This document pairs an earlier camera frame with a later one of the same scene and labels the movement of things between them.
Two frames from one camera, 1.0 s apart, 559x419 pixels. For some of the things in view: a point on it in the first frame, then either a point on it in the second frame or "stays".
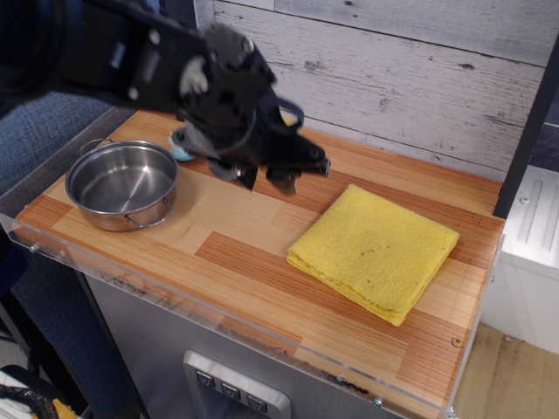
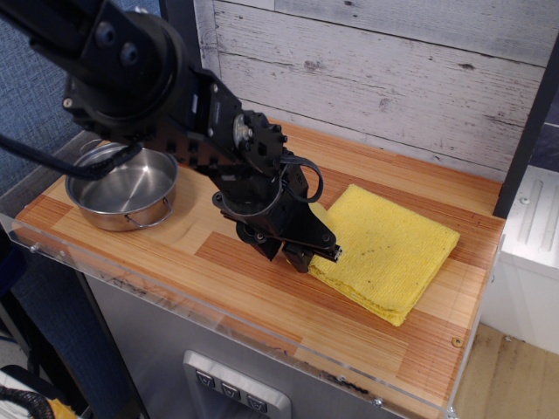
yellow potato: (289, 119) to (321, 213)
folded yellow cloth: (374, 251) stays
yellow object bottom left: (63, 410) stays
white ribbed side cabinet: (522, 299) stays
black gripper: (275, 145) to (272, 209)
